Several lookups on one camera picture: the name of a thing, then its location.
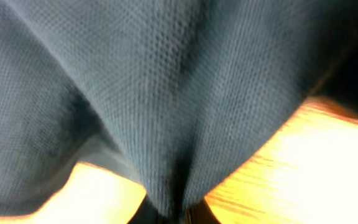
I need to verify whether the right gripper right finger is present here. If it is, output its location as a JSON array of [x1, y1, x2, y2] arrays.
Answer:
[[183, 199, 221, 224]]

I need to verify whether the blue polo shirt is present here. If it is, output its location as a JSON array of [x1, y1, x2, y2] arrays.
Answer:
[[0, 0, 358, 218]]

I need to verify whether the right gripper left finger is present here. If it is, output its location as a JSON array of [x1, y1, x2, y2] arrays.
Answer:
[[128, 196, 162, 224]]

